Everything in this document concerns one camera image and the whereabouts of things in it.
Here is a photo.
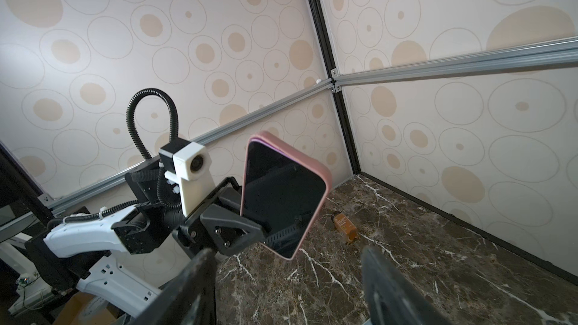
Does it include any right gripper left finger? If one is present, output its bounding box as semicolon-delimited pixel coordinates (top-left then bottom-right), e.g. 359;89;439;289
133;248;217;325

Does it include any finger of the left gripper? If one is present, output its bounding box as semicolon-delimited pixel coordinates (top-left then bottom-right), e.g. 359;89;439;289
200;204;307;257

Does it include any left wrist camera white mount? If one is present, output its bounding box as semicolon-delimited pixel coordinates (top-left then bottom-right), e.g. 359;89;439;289
159;138;215;217

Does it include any pink cased smartphone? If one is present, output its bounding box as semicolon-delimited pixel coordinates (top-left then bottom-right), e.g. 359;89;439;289
240;131;333;260

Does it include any black frame post left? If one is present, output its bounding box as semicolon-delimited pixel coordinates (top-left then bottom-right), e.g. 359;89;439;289
308;0;361;176

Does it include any horizontal aluminium rail back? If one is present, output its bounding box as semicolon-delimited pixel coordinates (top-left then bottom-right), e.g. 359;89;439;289
334;36;577;89

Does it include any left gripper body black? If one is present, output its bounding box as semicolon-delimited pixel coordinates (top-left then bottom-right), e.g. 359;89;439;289
172;176;242;257

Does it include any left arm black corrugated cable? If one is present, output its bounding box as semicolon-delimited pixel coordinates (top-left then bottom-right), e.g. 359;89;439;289
62;87;182;224

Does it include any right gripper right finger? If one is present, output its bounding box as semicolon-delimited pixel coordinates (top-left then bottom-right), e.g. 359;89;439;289
361;246;450;324

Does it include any diagonal aluminium rail left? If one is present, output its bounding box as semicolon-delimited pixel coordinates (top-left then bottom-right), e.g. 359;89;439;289
38;77;335;213

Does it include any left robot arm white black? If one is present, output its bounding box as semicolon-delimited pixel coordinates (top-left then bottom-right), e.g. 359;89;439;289
26;159;312;317

